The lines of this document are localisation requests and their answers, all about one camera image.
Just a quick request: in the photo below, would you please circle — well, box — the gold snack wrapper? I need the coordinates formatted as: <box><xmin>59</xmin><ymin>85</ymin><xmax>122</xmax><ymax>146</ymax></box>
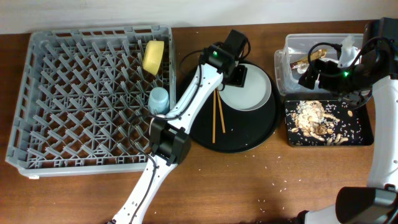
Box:
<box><xmin>290</xmin><ymin>49</ymin><xmax>328</xmax><ymax>70</ymax></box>

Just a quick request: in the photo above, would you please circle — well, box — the pale grey plate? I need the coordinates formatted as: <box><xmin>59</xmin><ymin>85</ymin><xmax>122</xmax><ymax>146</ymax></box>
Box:
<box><xmin>220</xmin><ymin>63</ymin><xmax>272</xmax><ymax>111</ymax></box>

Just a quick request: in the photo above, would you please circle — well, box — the wooden chopstick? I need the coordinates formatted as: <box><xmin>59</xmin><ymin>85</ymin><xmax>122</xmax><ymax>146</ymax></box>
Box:
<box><xmin>212</xmin><ymin>90</ymin><xmax>217</xmax><ymax>144</ymax></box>
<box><xmin>216</xmin><ymin>89</ymin><xmax>226</xmax><ymax>134</ymax></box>

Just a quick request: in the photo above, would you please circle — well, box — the light blue cup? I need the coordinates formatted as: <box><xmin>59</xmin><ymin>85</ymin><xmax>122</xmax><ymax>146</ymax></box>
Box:
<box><xmin>148</xmin><ymin>87</ymin><xmax>170</xmax><ymax>115</ymax></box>

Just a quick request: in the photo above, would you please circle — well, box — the yellow bowl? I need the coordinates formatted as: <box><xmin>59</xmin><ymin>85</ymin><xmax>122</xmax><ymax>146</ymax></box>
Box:
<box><xmin>143</xmin><ymin>40</ymin><xmax>165</xmax><ymax>76</ymax></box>

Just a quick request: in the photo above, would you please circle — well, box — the pink cup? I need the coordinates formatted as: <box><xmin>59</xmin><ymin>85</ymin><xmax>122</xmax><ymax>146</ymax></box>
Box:
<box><xmin>149</xmin><ymin>114</ymin><xmax>165</xmax><ymax>135</ymax></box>

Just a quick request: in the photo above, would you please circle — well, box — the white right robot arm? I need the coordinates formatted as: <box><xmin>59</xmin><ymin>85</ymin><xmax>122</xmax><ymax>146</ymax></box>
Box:
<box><xmin>293</xmin><ymin>17</ymin><xmax>397</xmax><ymax>223</ymax></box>

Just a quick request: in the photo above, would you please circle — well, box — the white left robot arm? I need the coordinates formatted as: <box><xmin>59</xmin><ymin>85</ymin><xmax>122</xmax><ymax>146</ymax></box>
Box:
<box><xmin>110</xmin><ymin>30</ymin><xmax>251</xmax><ymax>224</ymax></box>

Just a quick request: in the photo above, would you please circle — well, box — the clear plastic waste bin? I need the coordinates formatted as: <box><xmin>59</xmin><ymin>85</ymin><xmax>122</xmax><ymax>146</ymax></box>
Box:
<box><xmin>274</xmin><ymin>34</ymin><xmax>348</xmax><ymax>96</ymax></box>

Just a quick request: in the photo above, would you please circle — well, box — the black rectangular waste tray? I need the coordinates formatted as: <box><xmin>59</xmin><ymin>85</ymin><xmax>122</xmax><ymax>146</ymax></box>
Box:
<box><xmin>284</xmin><ymin>98</ymin><xmax>374</xmax><ymax>147</ymax></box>

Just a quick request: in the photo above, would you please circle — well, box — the grey dishwasher rack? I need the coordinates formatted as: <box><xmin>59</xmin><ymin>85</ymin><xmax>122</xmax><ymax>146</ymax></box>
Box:
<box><xmin>5</xmin><ymin>25</ymin><xmax>176</xmax><ymax>179</ymax></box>

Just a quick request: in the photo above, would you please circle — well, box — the food scraps pile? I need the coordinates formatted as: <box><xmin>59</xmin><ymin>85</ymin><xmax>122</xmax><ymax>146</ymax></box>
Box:
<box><xmin>287</xmin><ymin>100</ymin><xmax>349</xmax><ymax>146</ymax></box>

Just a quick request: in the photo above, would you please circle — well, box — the round black tray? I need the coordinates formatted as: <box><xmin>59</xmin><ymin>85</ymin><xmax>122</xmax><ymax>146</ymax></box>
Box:
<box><xmin>190</xmin><ymin>78</ymin><xmax>282</xmax><ymax>153</ymax></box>

